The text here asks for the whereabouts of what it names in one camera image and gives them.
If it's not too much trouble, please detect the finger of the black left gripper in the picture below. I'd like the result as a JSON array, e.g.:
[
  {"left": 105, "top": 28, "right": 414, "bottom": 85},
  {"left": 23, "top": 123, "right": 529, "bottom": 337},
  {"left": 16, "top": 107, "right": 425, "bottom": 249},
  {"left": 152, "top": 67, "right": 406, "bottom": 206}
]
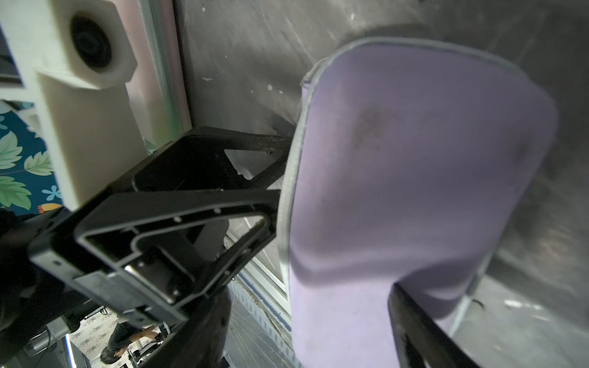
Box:
[{"left": 110, "top": 127, "right": 292, "bottom": 193}]

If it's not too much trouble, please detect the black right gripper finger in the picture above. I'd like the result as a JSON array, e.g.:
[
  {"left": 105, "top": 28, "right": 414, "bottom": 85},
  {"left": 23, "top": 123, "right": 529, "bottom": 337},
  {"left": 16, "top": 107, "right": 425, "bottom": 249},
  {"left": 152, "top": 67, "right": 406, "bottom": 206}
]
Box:
[{"left": 388, "top": 283, "right": 479, "bottom": 368}]

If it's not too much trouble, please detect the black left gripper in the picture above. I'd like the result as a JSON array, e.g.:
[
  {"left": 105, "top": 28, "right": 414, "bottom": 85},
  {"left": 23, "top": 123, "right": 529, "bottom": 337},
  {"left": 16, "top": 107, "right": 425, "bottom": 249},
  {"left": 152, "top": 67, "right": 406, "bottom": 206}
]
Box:
[{"left": 1, "top": 190, "right": 280, "bottom": 367}]

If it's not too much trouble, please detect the grey case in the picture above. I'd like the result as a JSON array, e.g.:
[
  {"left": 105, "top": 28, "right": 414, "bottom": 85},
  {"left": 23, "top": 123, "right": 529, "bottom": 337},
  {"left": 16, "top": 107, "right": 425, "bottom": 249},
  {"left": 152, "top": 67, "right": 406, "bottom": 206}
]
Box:
[{"left": 277, "top": 37, "right": 559, "bottom": 367}]

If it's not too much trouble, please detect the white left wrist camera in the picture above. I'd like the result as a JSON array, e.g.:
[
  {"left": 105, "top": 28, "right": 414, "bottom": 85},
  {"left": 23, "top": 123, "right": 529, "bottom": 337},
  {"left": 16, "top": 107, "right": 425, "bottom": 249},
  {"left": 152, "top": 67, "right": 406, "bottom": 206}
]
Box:
[{"left": 1, "top": 1, "right": 147, "bottom": 210}]

